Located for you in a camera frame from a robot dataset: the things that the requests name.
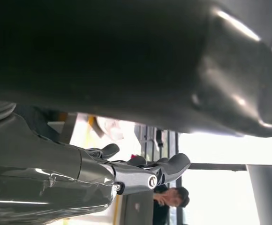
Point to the dark robot body shell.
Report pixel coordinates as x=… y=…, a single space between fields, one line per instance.
x=126 y=56

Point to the red cloth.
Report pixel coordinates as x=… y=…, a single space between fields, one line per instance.
x=133 y=156

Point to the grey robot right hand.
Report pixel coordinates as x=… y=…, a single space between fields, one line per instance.
x=45 y=174

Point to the grey pillar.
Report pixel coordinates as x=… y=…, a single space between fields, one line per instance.
x=267 y=195

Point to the grey laptop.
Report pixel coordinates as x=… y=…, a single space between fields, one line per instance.
x=136 y=208

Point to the person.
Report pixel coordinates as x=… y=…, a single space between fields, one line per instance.
x=168 y=198

